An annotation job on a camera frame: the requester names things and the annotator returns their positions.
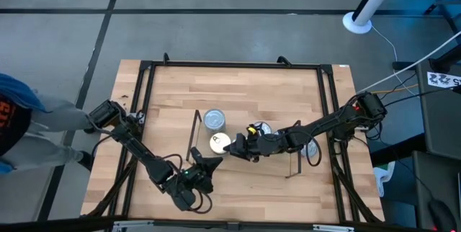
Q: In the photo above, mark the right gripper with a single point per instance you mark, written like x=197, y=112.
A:
x=266, y=145

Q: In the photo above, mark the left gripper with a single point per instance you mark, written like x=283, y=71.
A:
x=191, y=179

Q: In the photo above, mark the gold can blue label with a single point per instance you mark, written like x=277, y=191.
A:
x=220, y=143

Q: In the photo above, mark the red label seafood can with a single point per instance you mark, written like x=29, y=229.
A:
x=266, y=127

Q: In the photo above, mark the green label tuna can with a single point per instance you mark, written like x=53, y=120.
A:
x=214, y=118

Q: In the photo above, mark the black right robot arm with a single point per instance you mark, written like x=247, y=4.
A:
x=324, y=124

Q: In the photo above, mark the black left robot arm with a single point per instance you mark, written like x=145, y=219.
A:
x=140, y=149

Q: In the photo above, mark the silver-lidded seafood can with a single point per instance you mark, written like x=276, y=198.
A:
x=311, y=151

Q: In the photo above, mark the yellow tape tag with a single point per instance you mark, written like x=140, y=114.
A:
x=252, y=130

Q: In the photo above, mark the black clamp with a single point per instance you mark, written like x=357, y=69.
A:
x=282, y=60
x=166, y=58

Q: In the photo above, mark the white plastic bag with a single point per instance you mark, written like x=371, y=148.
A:
x=382, y=178

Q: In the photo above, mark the black desk foot bar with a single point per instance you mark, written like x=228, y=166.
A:
x=396, y=148

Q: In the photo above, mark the person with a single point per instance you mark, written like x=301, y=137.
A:
x=54, y=116

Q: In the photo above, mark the black front crossbar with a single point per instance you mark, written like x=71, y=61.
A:
x=54, y=223

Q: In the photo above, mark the tall tower fan round base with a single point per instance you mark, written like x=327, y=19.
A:
x=351, y=26

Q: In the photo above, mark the black power strip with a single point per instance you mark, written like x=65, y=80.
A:
x=403, y=65

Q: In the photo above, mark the black desk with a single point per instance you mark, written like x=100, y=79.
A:
x=439, y=116

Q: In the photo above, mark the black computer mouse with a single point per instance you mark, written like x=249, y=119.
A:
x=441, y=215

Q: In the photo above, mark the white paper marker tag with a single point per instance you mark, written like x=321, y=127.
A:
x=443, y=80

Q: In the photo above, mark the wooden shelf black metal frame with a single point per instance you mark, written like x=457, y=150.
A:
x=245, y=169

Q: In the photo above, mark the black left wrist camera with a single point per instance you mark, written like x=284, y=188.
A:
x=184, y=200

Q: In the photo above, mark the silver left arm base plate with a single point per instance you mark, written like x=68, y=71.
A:
x=140, y=117

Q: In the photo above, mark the black aluminium rail frame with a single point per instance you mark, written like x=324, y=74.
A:
x=216, y=64

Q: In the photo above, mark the silver bracket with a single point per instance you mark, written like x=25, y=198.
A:
x=133, y=226
x=333, y=228

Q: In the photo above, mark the dark metal table frame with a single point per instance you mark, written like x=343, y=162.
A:
x=444, y=1

